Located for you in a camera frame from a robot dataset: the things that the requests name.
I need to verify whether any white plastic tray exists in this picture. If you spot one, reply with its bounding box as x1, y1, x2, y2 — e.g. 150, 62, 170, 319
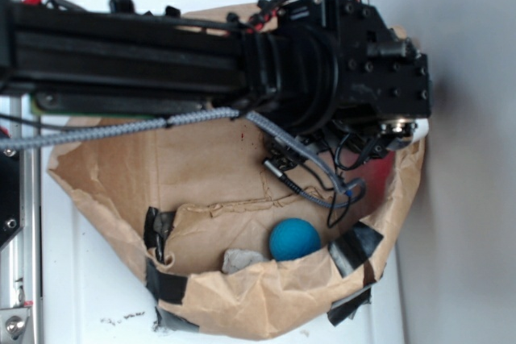
41, 0, 405, 343

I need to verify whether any aluminium frame rail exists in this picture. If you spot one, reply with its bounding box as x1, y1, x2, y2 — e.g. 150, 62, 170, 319
6, 0, 43, 344

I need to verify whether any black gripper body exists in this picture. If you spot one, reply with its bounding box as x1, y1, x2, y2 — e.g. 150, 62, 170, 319
277, 0, 431, 159

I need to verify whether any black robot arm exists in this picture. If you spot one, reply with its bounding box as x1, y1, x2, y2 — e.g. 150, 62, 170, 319
1, 0, 432, 151

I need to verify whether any grey braided cable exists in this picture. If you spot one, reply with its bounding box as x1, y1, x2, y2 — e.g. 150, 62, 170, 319
0, 106, 368, 208

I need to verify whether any brown paper bag bin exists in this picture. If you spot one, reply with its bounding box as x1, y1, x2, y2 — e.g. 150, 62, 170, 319
47, 3, 427, 342

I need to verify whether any blue ball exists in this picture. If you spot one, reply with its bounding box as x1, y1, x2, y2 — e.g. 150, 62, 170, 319
268, 218, 322, 261

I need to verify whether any black mounting plate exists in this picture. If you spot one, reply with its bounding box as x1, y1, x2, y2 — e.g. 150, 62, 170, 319
0, 146, 23, 250

